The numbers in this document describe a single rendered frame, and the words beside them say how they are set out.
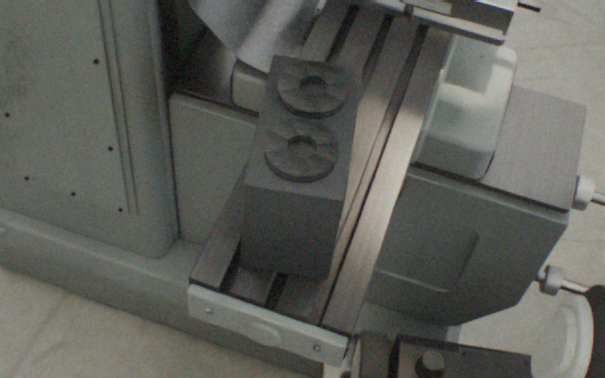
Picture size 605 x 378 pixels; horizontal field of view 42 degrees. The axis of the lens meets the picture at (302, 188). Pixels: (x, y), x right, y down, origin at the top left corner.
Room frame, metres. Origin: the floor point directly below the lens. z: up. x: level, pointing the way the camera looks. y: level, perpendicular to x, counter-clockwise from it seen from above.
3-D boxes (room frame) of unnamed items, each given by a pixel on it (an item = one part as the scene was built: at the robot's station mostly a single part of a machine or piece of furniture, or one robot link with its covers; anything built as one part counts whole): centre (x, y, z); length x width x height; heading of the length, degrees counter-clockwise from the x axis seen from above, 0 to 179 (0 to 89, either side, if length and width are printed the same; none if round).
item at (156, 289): (1.13, 0.13, 0.10); 1.20 x 0.60 x 0.20; 77
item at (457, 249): (1.07, -0.14, 0.43); 0.80 x 0.30 x 0.60; 77
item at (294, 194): (0.64, 0.01, 1.03); 0.22 x 0.12 x 0.20; 178
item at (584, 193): (0.97, -0.60, 0.63); 0.16 x 0.12 x 0.12; 77
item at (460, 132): (1.08, -0.11, 0.79); 0.50 x 0.35 x 0.12; 77
